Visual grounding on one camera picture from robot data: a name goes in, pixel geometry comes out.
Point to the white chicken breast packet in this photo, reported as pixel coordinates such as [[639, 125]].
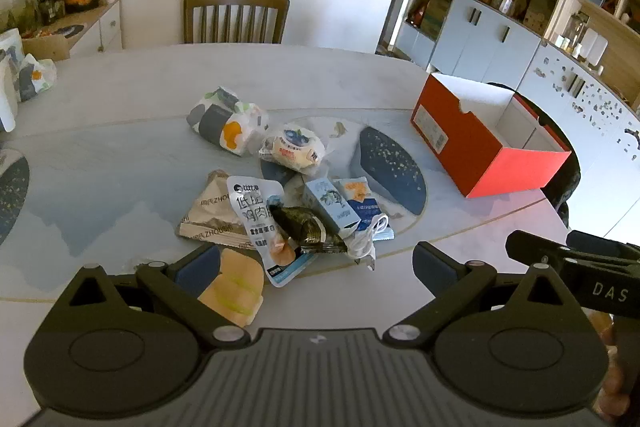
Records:
[[250, 207]]

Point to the cluster of small bottles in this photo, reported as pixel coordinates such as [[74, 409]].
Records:
[[42, 2]]

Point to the person's right hand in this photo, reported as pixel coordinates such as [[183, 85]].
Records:
[[617, 392]]

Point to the small blue milk carton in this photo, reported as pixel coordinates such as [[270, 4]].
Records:
[[330, 207]]

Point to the blueberry bread packet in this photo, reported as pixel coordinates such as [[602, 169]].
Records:
[[295, 147]]

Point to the dark green rice ball packet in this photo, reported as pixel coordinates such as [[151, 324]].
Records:
[[305, 229]]

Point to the printed tissue pack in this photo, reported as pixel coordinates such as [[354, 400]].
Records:
[[225, 122], [37, 77]]

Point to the blue and orange snack packet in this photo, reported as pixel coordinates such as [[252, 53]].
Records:
[[362, 202]]

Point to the wooden chair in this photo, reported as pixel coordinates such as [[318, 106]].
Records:
[[235, 14]]

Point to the white marble desktop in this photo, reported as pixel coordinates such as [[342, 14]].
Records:
[[125, 117]]

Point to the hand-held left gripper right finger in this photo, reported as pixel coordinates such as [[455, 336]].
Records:
[[432, 269]]

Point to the yellow bread packet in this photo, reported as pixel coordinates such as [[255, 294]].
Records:
[[237, 282]]

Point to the brown paper snack bag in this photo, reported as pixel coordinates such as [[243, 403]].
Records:
[[210, 212]]

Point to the white wall cabinet unit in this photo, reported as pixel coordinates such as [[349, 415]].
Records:
[[500, 37]]

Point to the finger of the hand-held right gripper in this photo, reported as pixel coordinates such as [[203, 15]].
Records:
[[537, 249], [605, 246]]

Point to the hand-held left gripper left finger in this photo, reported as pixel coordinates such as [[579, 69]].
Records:
[[197, 269]]

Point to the red cardboard box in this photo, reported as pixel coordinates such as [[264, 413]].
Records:
[[520, 172]]

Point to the white plastic bags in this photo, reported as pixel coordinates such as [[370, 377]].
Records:
[[9, 82]]

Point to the white sideboard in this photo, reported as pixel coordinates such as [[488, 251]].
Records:
[[102, 27]]

